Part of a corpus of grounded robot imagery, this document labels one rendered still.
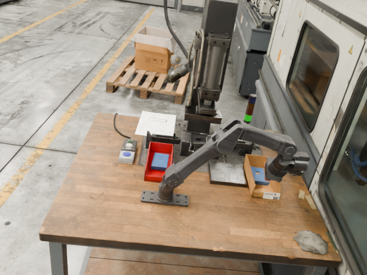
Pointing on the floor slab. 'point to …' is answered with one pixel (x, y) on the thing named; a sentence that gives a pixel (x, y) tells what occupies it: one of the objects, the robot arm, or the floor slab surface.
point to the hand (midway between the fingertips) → (267, 176)
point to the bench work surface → (172, 218)
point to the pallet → (123, 77)
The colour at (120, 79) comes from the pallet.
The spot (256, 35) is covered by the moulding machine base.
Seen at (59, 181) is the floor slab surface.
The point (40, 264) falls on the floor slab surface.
